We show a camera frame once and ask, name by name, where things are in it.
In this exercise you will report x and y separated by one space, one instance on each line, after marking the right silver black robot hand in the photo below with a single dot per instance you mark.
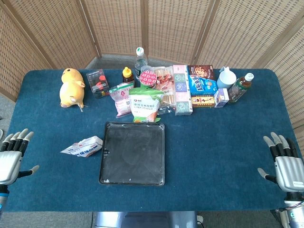
288 171

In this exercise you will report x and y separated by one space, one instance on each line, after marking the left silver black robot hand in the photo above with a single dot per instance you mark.
9 164

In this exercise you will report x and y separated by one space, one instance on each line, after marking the white snack packet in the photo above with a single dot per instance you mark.
83 148

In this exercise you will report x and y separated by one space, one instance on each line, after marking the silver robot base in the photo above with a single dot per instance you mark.
147 219

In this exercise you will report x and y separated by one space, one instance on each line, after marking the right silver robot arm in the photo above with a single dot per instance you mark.
294 211

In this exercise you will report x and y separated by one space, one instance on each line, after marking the blue carpet table cover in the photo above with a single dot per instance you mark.
213 154

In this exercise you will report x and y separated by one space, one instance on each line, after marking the dark tea bottle white cap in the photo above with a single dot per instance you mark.
238 91

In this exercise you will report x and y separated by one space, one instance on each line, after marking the yellow plush hamster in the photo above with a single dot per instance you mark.
71 89

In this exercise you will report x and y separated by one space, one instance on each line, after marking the small white and blue box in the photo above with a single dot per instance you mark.
221 97

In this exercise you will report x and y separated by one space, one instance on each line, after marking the small red and yellow box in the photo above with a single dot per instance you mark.
203 101

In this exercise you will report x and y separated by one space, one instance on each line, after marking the light blue measuring cup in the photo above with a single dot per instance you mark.
225 79

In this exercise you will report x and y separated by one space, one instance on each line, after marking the black box with red print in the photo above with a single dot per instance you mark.
97 82

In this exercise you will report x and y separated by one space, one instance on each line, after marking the black square baking tray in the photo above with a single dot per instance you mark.
133 154

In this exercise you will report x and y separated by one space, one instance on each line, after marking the blue chocolate cookie box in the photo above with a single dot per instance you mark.
202 80

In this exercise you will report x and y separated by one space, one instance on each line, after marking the pink and white powder packet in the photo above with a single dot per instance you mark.
121 99

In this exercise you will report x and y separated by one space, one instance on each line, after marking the pink pastel tissue pack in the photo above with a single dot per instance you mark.
182 92

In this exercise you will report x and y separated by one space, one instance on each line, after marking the small clear dark packet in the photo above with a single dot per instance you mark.
165 110

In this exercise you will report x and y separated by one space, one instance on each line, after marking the corn starch bag green top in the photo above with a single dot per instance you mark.
143 107

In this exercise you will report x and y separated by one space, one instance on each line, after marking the honey bottle with yellow cap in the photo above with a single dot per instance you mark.
127 77

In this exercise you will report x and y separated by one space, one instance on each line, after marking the clear pack of biscuit sticks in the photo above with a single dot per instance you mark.
166 83

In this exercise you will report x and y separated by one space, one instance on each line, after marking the red round cup lid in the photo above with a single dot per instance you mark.
148 78

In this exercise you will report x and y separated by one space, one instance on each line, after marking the clear water bottle white cap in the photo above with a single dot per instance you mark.
140 60

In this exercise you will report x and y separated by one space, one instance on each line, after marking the woven rattan folding screen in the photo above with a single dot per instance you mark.
173 26

